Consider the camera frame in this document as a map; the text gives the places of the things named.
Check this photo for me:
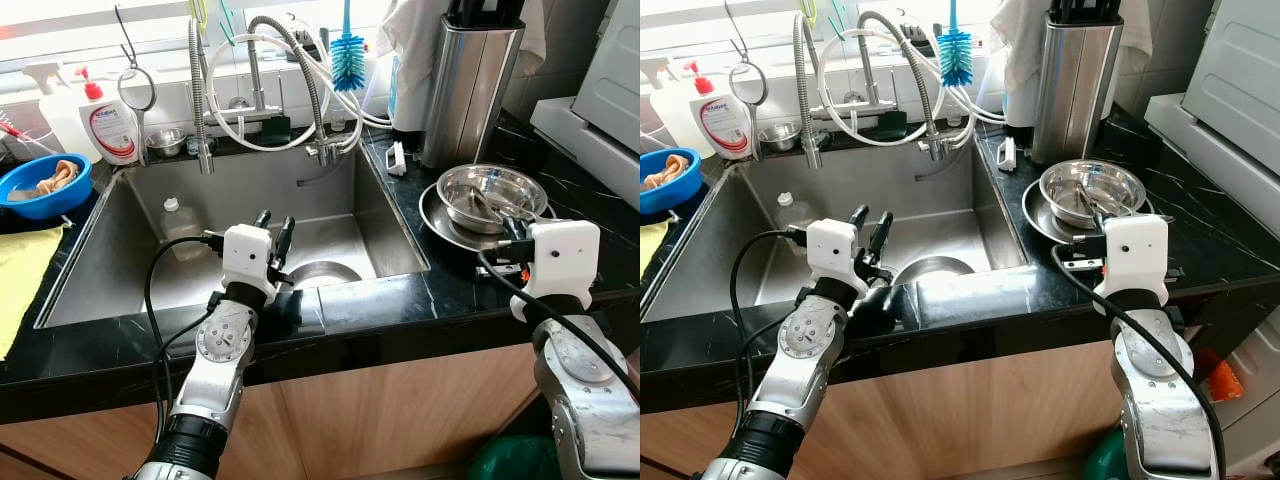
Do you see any green plastic bag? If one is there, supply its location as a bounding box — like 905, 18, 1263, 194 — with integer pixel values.
467, 431, 563, 480
1079, 427, 1132, 480

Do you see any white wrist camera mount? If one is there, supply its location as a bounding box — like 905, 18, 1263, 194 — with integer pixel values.
804, 217, 862, 287
1098, 214, 1172, 307
523, 220, 602, 303
221, 225, 277, 292

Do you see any white appliance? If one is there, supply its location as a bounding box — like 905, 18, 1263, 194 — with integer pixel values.
1144, 0, 1280, 237
529, 0, 641, 213

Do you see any yellow dish cloth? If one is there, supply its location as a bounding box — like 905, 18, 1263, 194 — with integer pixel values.
640, 219, 670, 283
0, 224, 67, 362

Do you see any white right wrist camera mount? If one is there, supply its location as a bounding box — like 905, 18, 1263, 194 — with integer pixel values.
1098, 214, 1172, 307
523, 220, 602, 303

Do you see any clear plastic bottle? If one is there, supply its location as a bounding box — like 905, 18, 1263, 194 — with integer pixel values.
774, 191, 822, 247
160, 196, 207, 263

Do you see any steel utensil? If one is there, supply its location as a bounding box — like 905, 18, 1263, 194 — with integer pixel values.
468, 188, 521, 227
1072, 184, 1127, 222

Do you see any chrome spring spray faucet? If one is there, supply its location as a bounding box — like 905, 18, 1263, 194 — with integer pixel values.
792, 11, 824, 170
187, 14, 217, 177

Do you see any white flexible hose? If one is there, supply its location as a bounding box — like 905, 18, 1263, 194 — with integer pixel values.
814, 29, 1007, 150
204, 33, 393, 153

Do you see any white hanging towel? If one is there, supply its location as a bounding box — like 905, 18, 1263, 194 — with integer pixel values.
378, 0, 547, 79
989, 0, 1152, 98

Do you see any beige crumpled cloth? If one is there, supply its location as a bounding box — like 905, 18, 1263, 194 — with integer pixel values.
8, 159, 82, 200
644, 154, 694, 192

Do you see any round steel plate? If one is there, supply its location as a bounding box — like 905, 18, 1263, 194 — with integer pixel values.
418, 180, 557, 254
1021, 177, 1157, 247

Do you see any white spray bottle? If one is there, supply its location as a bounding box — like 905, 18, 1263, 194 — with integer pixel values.
642, 56, 702, 142
24, 61, 103, 162

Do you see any large steel bowl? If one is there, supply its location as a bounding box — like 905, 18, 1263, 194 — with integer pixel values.
436, 164, 550, 237
1039, 159, 1149, 230

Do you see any chrome gooseneck faucet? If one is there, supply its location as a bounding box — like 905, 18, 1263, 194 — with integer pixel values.
854, 9, 953, 163
244, 14, 343, 168

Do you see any stainless steel kitchen sink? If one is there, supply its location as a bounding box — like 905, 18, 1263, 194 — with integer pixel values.
34, 148, 432, 331
640, 158, 1032, 324

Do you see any wooden base cabinet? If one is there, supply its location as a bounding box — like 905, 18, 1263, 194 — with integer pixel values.
0, 343, 563, 480
640, 343, 1128, 480

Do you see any orange plastic object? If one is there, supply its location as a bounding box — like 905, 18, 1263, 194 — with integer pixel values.
1194, 346, 1244, 402

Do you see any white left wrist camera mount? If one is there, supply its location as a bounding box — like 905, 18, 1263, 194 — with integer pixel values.
221, 225, 277, 292
804, 217, 862, 287

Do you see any blue bottle brush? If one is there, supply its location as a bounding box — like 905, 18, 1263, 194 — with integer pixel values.
936, 0, 974, 89
330, 0, 367, 94

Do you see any blue plastic bowl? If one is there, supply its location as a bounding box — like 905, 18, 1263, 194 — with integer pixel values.
640, 147, 704, 217
0, 152, 95, 222

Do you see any white soap bottle red pump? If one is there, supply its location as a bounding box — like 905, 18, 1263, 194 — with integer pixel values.
74, 67, 142, 167
684, 59, 754, 162

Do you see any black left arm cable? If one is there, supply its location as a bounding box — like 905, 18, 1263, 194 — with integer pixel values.
144, 231, 227, 443
728, 227, 812, 403

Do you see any round wire strainer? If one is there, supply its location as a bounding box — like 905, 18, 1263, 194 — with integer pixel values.
721, 0, 770, 162
113, 4, 159, 167

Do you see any small steel bowl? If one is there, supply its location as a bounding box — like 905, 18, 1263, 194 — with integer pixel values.
145, 127, 190, 159
756, 121, 802, 154

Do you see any stainless steel knife block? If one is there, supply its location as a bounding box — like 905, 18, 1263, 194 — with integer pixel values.
420, 0, 527, 171
1029, 0, 1127, 167

